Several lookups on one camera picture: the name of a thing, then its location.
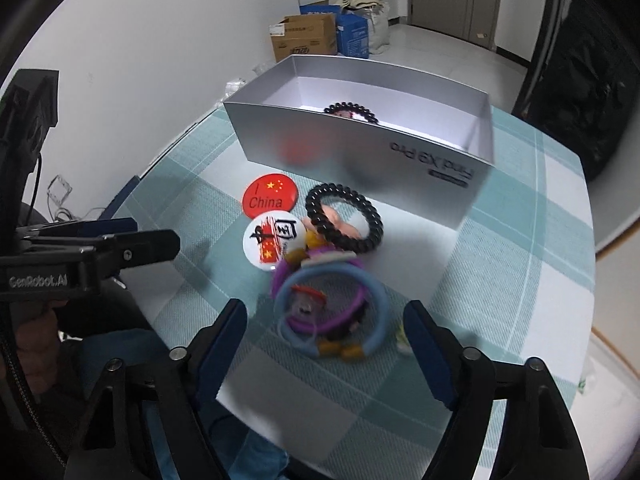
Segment light blue bracelet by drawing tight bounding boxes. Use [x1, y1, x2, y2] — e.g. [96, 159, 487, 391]
[276, 264, 392, 360]

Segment red round badge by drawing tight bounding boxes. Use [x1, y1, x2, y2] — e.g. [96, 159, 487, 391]
[242, 174, 297, 220]

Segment silver cardboard box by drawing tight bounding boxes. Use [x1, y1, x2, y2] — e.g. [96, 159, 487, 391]
[222, 55, 497, 231]

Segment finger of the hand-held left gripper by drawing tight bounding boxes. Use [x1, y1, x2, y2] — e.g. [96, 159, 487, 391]
[15, 217, 139, 242]
[75, 229, 181, 282]

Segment black bag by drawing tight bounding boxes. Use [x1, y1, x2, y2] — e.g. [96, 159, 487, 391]
[511, 0, 640, 183]

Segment clear plastic bags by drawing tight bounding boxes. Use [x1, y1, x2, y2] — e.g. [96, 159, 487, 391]
[220, 62, 261, 107]

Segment brown cardboard box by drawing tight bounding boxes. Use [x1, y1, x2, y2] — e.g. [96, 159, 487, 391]
[267, 12, 339, 63]

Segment cartoon figure charm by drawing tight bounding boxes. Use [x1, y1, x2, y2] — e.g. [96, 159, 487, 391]
[290, 284, 328, 322]

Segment white cloth bags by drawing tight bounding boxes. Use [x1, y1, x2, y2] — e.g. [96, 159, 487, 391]
[340, 0, 391, 52]

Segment amber bead string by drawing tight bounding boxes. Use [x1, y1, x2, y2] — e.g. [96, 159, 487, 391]
[317, 337, 363, 362]

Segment pink pig toy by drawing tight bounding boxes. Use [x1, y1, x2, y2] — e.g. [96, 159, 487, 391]
[306, 204, 368, 261]

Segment blue cardboard box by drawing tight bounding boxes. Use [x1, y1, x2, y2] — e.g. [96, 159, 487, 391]
[299, 2, 372, 59]

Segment black bead bracelet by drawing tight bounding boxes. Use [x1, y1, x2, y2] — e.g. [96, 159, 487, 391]
[322, 102, 382, 126]

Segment white round badge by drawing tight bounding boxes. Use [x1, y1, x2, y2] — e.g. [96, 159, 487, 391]
[243, 212, 307, 271]

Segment purple bracelet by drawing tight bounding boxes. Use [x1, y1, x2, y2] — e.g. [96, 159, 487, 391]
[271, 252, 373, 337]

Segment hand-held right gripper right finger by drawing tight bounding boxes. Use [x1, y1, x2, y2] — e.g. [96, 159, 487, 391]
[402, 300, 591, 480]

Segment person's left hand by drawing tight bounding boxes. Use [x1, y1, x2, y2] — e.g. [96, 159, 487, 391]
[12, 305, 68, 398]

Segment black spiral hair tie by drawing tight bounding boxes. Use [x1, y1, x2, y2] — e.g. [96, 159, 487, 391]
[304, 183, 384, 254]

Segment clear plastic case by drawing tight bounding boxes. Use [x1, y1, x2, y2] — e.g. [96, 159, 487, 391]
[46, 174, 74, 207]

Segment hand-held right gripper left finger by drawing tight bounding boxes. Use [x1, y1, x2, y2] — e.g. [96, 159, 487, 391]
[65, 299, 248, 480]

